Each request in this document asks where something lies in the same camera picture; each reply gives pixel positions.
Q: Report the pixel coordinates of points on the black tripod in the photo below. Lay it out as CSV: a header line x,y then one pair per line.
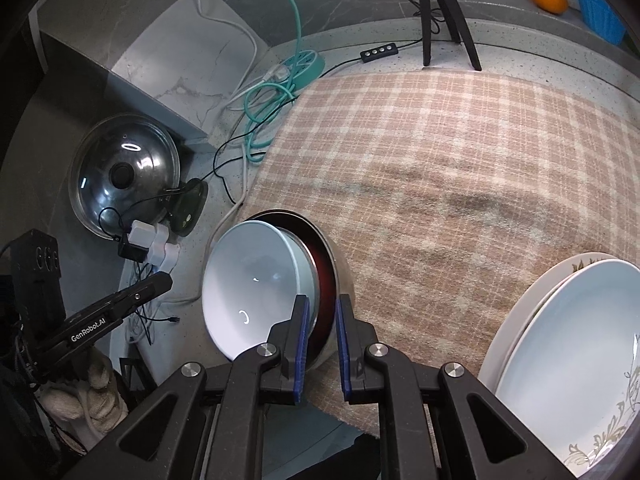
x,y
427,35

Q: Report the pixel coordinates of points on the white ceramic bowl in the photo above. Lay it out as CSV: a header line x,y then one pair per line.
x,y
250,285

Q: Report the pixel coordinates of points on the white plate leaf print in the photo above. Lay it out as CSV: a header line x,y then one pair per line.
x,y
565,350

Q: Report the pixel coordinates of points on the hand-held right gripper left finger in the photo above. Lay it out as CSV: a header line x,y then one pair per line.
x,y
301,345

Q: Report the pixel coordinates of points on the blue plastic cup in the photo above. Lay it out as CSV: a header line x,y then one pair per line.
x,y
600,15

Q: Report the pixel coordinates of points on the black power adapter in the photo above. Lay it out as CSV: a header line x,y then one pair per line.
x,y
131,252

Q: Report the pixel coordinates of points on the dark green round object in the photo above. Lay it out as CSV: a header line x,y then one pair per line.
x,y
190,210

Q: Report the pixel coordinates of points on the white floral plate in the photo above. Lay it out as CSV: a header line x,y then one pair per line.
x,y
517,310

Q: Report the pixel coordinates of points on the round teal power strip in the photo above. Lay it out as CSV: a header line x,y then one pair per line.
x,y
307,67

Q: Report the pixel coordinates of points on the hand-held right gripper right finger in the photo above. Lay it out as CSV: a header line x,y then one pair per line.
x,y
342,350

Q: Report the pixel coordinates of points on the person's left hand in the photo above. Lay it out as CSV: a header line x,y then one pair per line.
x,y
95,390

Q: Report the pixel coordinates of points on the black inline remote control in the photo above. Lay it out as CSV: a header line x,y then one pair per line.
x,y
379,53

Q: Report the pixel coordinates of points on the white power adapter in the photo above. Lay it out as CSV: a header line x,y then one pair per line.
x,y
166,256
147,234

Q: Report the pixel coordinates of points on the red steel bowl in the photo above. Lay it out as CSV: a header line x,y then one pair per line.
x,y
322,280

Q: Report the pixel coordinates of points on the checked cloth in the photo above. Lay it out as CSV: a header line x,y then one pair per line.
x,y
450,185

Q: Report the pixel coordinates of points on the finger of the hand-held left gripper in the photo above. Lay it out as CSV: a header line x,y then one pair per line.
x,y
145,290

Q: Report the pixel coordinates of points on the large steel bowl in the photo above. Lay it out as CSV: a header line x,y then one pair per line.
x,y
345,280

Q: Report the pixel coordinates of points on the glass pot lid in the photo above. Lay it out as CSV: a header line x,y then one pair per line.
x,y
115,160

